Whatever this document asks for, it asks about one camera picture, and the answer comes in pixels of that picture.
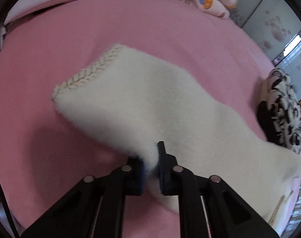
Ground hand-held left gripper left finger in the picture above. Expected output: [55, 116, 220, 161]
[21, 155, 147, 238]

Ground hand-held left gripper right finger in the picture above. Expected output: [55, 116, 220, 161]
[157, 141, 281, 238]

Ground white fuzzy sweater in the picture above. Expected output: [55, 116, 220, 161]
[51, 43, 301, 233]

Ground black and white patterned clothes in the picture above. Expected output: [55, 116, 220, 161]
[257, 68, 301, 154]

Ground pink bed blanket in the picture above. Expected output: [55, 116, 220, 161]
[0, 0, 301, 231]

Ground floral sliding door wardrobe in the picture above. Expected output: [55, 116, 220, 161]
[230, 0, 301, 102]

